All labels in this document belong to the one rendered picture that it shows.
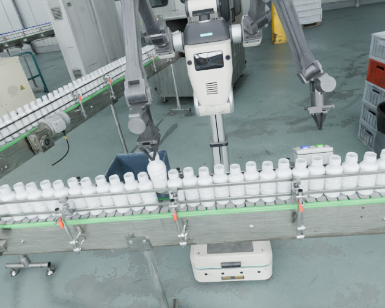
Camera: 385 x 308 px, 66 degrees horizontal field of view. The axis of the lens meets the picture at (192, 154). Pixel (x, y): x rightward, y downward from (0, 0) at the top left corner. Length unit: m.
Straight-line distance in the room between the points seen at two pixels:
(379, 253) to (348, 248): 0.19
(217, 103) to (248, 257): 0.98
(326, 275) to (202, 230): 1.21
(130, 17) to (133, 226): 0.79
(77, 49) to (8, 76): 2.09
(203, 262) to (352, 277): 0.96
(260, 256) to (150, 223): 0.95
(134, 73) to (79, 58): 5.97
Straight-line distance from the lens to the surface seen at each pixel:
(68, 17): 6.89
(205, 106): 1.62
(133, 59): 1.03
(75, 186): 1.29
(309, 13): 10.52
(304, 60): 1.25
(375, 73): 3.41
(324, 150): 1.31
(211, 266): 2.03
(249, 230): 1.26
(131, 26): 1.07
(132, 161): 1.84
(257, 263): 2.02
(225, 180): 1.13
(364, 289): 2.27
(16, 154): 2.45
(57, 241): 1.48
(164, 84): 5.16
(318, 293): 2.19
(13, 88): 5.26
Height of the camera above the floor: 1.78
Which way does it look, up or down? 30 degrees down
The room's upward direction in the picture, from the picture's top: 10 degrees counter-clockwise
